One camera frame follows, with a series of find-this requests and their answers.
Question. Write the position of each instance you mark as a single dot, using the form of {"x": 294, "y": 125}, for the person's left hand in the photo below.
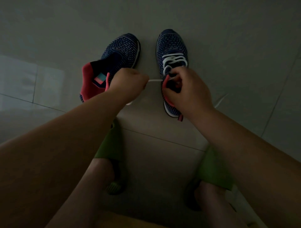
{"x": 128, "y": 84}

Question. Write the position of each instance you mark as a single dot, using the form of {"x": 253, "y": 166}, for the person's right hand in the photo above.
{"x": 190, "y": 94}

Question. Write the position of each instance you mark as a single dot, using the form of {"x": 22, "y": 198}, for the blue knit sneaker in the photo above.
{"x": 172, "y": 42}
{"x": 124, "y": 49}

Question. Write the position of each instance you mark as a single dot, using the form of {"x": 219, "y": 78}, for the white shoelace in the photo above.
{"x": 174, "y": 60}

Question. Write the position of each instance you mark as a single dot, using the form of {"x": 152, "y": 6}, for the person's right forearm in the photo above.
{"x": 256, "y": 169}

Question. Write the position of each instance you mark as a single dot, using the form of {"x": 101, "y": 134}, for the person's left forearm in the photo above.
{"x": 49, "y": 164}

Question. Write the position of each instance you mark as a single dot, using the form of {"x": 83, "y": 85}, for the person's right leg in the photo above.
{"x": 218, "y": 206}

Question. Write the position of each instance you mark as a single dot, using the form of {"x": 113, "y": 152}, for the person's leg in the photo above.
{"x": 80, "y": 197}
{"x": 218, "y": 206}

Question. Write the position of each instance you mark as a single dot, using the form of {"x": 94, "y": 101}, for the person's left leg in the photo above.
{"x": 80, "y": 197}

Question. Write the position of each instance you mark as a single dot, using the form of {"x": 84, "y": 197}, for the green foam slipper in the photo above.
{"x": 113, "y": 150}
{"x": 214, "y": 171}

